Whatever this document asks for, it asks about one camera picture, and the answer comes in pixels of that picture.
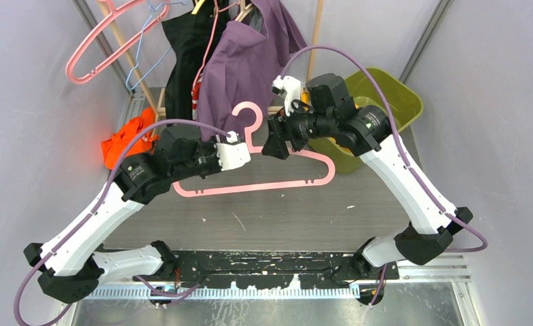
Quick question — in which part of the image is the black skirt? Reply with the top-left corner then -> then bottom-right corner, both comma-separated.
162,1 -> 230,120

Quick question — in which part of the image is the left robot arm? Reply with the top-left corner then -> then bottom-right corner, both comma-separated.
24,125 -> 228,304

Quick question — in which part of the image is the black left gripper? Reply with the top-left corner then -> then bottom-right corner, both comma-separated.
170,135 -> 230,183

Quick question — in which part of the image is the pink empty hanger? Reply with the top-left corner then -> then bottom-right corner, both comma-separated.
65,1 -> 174,90

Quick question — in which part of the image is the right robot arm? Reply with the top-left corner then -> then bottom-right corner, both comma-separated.
261,73 -> 473,279

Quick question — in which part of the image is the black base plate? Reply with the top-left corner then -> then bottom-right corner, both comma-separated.
133,250 -> 400,291

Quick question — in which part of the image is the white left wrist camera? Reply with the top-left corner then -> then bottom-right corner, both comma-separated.
215,131 -> 251,171

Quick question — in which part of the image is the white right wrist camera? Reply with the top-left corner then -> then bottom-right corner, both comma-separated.
271,75 -> 302,116

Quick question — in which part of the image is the thin pink wire hanger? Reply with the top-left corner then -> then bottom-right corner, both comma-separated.
191,1 -> 245,90

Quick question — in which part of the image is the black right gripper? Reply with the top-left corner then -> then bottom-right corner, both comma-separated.
261,97 -> 334,160

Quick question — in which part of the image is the yellow skirt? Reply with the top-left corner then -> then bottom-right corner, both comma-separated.
293,86 -> 375,156

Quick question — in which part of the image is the wooden clothes rack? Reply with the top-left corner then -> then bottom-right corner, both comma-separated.
98,1 -> 324,121

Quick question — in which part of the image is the purple skirt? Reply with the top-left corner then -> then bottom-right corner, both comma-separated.
196,1 -> 307,135

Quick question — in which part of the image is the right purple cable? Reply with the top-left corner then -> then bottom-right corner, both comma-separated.
278,44 -> 489,311

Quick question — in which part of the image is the pink plastic hanger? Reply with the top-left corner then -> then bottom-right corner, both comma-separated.
172,101 -> 335,198

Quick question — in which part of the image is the red white patterned garment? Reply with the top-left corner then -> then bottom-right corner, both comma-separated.
191,78 -> 202,121

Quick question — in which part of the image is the orange cloth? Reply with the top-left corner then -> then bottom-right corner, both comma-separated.
100,107 -> 160,170

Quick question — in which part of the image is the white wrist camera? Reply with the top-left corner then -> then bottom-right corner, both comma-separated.
271,75 -> 302,116
215,131 -> 251,171

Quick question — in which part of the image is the green plastic basket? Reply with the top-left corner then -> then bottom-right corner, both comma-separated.
308,68 -> 424,175

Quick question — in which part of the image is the cream yellow hanger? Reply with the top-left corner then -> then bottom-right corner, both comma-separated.
191,0 -> 205,15

